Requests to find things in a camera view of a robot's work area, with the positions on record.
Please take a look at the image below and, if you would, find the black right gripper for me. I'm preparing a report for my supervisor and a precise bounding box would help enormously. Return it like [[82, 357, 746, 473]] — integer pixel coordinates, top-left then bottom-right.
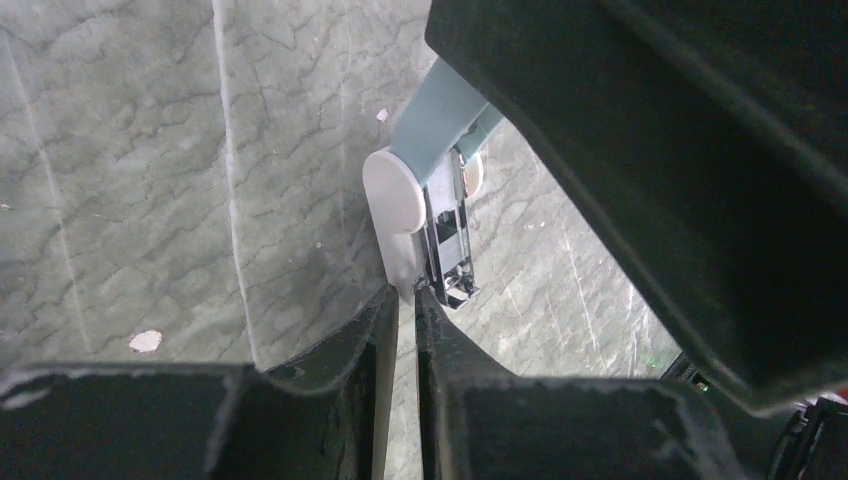
[[662, 354, 847, 479]]

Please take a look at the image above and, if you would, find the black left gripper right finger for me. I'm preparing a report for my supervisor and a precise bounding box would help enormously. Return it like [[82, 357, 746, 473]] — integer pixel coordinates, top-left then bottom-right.
[[415, 288, 744, 479]]

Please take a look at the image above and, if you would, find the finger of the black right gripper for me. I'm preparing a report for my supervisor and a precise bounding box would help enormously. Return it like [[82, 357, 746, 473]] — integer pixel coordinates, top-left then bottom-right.
[[425, 1, 847, 412]]

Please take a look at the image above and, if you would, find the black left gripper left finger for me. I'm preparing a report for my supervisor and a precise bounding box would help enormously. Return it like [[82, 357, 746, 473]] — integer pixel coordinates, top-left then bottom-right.
[[1, 286, 399, 479]]

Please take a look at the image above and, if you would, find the light blue small box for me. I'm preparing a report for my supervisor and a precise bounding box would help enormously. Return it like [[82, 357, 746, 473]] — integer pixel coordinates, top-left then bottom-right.
[[362, 59, 504, 310]]

